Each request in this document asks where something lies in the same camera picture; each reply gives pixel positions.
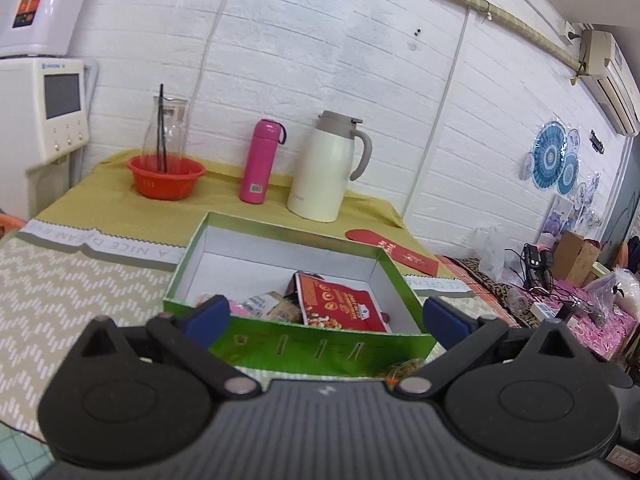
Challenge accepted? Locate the white air conditioner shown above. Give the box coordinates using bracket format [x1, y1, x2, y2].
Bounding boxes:
[578, 29, 639, 138]

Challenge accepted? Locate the yellow green tablecloth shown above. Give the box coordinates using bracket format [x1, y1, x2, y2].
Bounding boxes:
[37, 150, 433, 258]

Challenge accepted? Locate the red envelope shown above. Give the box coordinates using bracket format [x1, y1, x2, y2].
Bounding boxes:
[345, 229, 439, 278]

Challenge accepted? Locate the red snack packet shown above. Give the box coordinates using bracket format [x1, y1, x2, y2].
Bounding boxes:
[292, 272, 387, 333]

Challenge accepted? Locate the blue paper fan decoration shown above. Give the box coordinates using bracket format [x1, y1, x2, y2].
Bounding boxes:
[518, 120, 582, 195]

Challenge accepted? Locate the black straw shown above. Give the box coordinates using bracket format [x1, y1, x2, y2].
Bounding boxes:
[156, 84, 167, 174]

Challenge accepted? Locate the white thermos jug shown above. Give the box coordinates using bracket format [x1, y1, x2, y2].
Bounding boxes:
[288, 110, 372, 223]

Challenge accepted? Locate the brown cardboard box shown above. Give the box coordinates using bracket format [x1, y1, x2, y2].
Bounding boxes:
[551, 231, 600, 287]

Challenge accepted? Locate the white water purifier unit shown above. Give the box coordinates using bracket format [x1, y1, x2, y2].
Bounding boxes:
[1, 0, 85, 58]

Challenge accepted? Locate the green cardboard snack box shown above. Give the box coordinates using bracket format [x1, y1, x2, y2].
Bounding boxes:
[164, 212, 436, 377]

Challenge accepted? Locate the pink thermos bottle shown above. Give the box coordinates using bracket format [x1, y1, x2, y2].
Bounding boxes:
[239, 119, 288, 205]

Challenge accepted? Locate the brown snack packet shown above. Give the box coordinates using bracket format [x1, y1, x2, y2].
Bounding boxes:
[241, 292, 303, 324]

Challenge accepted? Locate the beige patterned table mat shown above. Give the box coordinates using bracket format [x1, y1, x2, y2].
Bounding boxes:
[0, 218, 507, 443]

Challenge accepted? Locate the red plastic basket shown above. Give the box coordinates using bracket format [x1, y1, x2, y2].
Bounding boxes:
[127, 155, 206, 202]

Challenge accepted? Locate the white water dispenser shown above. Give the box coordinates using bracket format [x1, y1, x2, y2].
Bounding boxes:
[1, 58, 89, 221]

